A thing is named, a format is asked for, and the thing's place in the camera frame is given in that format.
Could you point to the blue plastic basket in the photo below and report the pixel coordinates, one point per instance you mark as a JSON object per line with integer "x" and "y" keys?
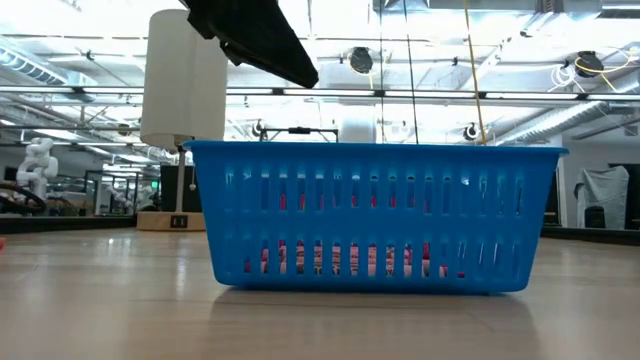
{"x": 380, "y": 225}

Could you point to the grey cloth cover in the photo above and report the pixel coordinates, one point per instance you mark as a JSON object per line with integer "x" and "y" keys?
{"x": 602, "y": 190}

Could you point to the crayons inside basket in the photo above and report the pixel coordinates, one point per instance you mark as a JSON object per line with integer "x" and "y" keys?
{"x": 282, "y": 202}

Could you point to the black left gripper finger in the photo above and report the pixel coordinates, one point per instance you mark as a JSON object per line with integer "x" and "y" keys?
{"x": 265, "y": 40}

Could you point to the black gantry bar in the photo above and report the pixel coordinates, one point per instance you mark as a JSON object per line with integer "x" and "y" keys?
{"x": 299, "y": 130}

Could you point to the white table lamp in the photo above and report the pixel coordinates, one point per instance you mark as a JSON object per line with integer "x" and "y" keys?
{"x": 180, "y": 85}

